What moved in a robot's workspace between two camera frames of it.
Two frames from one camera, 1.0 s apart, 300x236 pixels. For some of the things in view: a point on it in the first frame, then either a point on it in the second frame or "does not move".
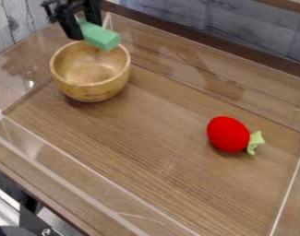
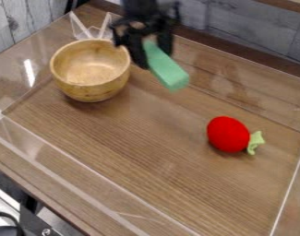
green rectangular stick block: x=99 y=36 -> x=168 y=72
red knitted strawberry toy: x=229 y=135 does not move
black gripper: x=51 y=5 -> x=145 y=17
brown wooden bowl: x=87 y=74 does not move
